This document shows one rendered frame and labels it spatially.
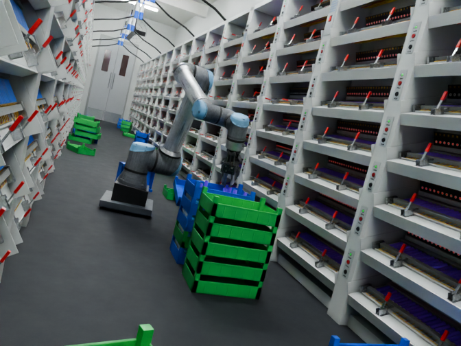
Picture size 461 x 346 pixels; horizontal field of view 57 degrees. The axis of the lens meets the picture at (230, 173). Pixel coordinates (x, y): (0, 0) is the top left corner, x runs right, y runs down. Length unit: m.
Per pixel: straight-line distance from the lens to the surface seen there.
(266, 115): 3.02
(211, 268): 1.74
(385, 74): 1.95
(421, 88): 1.85
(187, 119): 2.66
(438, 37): 1.90
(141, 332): 0.76
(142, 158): 2.70
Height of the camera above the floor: 0.68
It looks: 6 degrees down
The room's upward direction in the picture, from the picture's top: 14 degrees clockwise
